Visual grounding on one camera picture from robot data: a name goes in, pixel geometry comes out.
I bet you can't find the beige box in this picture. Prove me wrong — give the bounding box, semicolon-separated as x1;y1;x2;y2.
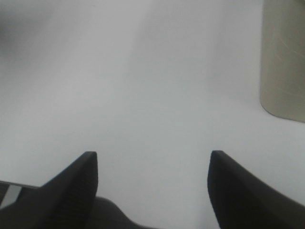
260;0;305;122

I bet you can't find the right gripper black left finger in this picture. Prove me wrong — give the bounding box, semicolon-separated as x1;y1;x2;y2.
0;151;98;229

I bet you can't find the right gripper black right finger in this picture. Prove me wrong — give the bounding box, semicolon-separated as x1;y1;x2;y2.
207;150;305;229

